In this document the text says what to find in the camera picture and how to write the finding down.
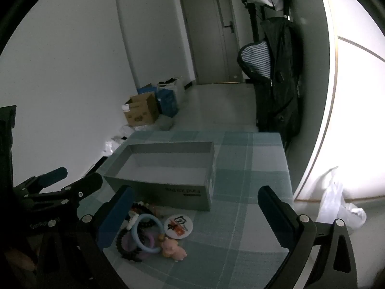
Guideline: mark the striped shirt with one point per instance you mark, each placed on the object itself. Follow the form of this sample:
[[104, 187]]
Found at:
[[254, 59]]

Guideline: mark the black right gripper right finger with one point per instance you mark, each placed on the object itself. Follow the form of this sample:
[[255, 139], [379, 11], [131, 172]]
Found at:
[[287, 226]]

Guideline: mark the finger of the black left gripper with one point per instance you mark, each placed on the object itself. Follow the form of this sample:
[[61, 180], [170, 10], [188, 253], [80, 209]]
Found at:
[[35, 184], [73, 193]]

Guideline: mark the black coat rack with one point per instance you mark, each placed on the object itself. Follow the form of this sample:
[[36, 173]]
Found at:
[[255, 13]]

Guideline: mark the blue storage box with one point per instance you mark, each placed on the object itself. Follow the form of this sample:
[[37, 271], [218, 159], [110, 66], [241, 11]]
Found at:
[[166, 99]]

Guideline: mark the brown cardboard box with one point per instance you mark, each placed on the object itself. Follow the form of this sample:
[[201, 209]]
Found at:
[[141, 110]]

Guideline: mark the teal plaid tablecloth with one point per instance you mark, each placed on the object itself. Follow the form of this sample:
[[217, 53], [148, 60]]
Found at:
[[232, 245]]

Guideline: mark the black hanging jacket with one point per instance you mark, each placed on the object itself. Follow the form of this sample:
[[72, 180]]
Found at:
[[279, 99]]

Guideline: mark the pink plush charm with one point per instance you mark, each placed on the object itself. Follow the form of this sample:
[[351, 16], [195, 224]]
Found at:
[[171, 249]]

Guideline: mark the grey door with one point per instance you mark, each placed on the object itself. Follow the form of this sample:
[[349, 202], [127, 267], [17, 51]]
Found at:
[[212, 41]]

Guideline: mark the white plastic bag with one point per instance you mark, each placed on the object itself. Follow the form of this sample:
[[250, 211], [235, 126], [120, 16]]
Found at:
[[333, 205]]

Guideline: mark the white china pin badge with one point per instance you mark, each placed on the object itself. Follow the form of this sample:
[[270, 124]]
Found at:
[[178, 226]]

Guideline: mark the grey cardboard box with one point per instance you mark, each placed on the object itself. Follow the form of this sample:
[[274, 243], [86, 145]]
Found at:
[[174, 174]]

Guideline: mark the white plastic bags on floor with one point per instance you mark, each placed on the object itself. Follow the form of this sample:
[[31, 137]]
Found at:
[[111, 145]]

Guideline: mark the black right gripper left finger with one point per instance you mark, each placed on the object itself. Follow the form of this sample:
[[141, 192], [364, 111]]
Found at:
[[106, 222]]

